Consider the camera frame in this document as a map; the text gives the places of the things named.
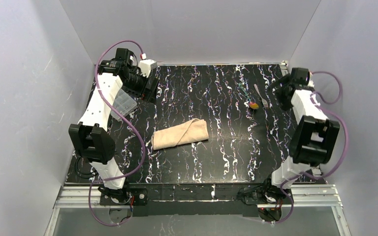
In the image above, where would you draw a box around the beige cloth napkin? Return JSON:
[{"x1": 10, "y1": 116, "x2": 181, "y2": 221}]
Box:
[{"x1": 151, "y1": 118, "x2": 209, "y2": 150}]

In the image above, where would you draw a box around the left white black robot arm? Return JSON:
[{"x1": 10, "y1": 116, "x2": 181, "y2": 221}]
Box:
[{"x1": 68, "y1": 48, "x2": 158, "y2": 190}]

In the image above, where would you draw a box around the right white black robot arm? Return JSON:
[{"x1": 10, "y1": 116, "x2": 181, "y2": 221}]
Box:
[{"x1": 270, "y1": 67, "x2": 340, "y2": 189}]

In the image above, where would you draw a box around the clear plastic screw box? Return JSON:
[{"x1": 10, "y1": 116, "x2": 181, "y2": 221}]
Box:
[{"x1": 112, "y1": 89, "x2": 137, "y2": 117}]

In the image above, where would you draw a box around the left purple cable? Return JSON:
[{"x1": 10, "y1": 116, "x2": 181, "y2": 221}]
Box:
[{"x1": 88, "y1": 39, "x2": 147, "y2": 227}]

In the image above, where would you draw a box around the purple cable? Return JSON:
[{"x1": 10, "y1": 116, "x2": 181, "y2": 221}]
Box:
[
  {"x1": 88, "y1": 39, "x2": 147, "y2": 227},
  {"x1": 260, "y1": 71, "x2": 349, "y2": 225}
]

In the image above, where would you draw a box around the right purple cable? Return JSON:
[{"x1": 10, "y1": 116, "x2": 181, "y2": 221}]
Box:
[{"x1": 260, "y1": 71, "x2": 349, "y2": 225}]

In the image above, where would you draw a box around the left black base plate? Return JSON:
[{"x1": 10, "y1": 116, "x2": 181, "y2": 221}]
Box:
[{"x1": 98, "y1": 186, "x2": 148, "y2": 206}]

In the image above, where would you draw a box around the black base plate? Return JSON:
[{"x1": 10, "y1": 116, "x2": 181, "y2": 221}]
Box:
[
  {"x1": 237, "y1": 185, "x2": 287, "y2": 205},
  {"x1": 98, "y1": 186, "x2": 148, "y2": 206}
]

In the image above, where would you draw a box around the black coiled cable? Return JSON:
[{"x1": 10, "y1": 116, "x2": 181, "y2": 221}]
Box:
[{"x1": 74, "y1": 156, "x2": 95, "y2": 180}]

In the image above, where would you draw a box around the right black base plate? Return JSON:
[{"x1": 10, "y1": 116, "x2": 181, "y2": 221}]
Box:
[{"x1": 237, "y1": 185, "x2": 287, "y2": 205}]

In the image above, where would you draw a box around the aluminium frame rail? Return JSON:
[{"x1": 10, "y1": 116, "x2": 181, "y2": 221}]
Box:
[{"x1": 55, "y1": 183, "x2": 343, "y2": 208}]

